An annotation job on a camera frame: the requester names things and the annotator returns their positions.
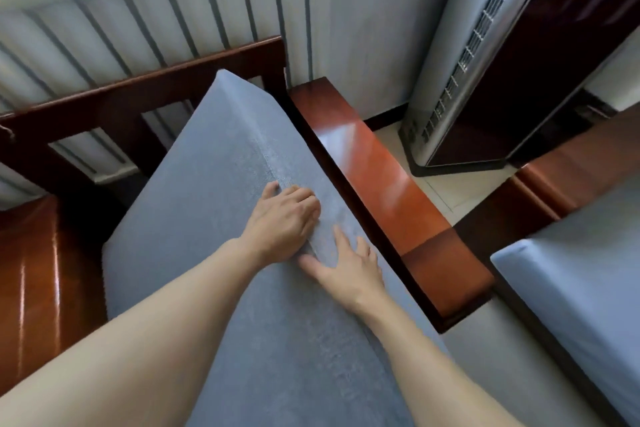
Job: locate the dark red standing air conditioner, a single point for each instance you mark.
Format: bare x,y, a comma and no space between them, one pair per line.
550,41

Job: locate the person's left forearm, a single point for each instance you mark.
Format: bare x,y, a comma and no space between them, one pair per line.
125,341

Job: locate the person's left hand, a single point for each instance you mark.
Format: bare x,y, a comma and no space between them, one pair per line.
285,226

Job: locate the person's right hand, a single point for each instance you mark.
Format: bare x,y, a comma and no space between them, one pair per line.
352,281

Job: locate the dark wooden sofa with console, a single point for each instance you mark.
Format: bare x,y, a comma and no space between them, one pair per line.
575,166
380,181

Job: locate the person's right forearm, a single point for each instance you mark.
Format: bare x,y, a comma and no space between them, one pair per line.
435,376

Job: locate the white radiator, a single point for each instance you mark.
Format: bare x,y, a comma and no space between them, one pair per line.
150,6

